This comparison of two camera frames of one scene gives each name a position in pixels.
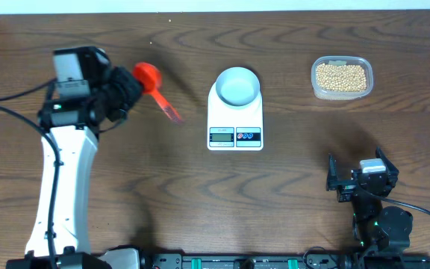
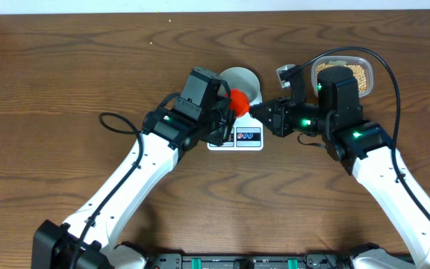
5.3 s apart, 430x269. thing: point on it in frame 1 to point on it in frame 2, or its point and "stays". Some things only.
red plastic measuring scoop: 151,78 to 240,101
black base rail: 288,261 stays
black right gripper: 346,187 to 278,122
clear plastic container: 340,78 stays
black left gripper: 131,84 to 227,115
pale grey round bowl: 237,86 stays
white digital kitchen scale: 234,128 stays
